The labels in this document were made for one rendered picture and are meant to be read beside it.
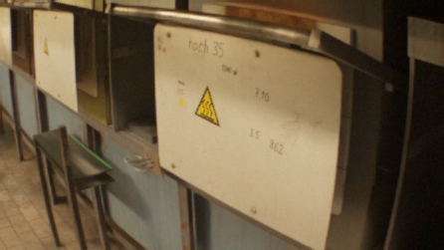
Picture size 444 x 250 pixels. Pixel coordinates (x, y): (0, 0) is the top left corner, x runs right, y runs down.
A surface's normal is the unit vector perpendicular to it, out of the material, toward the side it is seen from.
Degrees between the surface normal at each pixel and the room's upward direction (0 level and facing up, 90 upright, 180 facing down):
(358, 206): 90
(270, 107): 90
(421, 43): 90
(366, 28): 90
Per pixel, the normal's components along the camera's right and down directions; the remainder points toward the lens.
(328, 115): -0.79, 0.22
